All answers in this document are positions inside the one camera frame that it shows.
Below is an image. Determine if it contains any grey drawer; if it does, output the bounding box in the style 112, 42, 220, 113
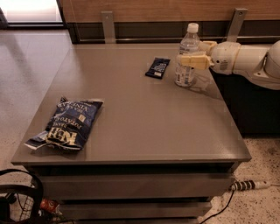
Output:
59, 202, 212, 220
41, 173, 234, 200

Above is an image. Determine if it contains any black strap handle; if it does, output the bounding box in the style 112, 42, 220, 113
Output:
0, 169, 44, 224

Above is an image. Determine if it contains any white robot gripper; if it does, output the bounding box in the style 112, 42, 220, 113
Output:
177, 41, 241, 75

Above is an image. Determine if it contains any white power strip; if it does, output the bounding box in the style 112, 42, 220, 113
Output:
228, 180, 271, 191

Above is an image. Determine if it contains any lower grey drawer front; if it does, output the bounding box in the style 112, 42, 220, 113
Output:
59, 202, 212, 220

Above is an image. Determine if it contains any black power cable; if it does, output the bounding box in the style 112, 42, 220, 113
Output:
199, 189, 235, 224

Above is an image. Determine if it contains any wire mesh basket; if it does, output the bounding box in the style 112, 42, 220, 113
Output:
10, 185, 42, 224

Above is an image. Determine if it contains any metal wall bracket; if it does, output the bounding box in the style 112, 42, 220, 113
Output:
227, 8, 248, 42
101, 11, 116, 44

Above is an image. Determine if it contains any grey drawer cabinet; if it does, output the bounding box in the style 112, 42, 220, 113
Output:
12, 45, 250, 224

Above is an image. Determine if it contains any blue potato chip bag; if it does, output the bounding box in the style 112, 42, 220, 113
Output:
24, 97, 103, 151

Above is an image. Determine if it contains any upper grey drawer front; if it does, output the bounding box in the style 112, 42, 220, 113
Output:
41, 173, 234, 200

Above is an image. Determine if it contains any red snack packet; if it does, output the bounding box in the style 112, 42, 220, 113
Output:
40, 199, 60, 214

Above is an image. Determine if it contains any right metal wall bracket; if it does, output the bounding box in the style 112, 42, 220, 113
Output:
227, 8, 248, 42

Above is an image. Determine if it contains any small dark blue snack packet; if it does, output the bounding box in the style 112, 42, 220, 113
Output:
145, 58, 170, 79

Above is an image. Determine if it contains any clear plastic water bottle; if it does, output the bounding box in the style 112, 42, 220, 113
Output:
175, 23, 200, 87

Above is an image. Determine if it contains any left metal wall bracket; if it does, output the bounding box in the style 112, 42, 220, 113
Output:
101, 11, 116, 44

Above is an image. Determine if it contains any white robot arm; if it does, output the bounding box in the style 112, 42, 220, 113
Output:
177, 41, 280, 90

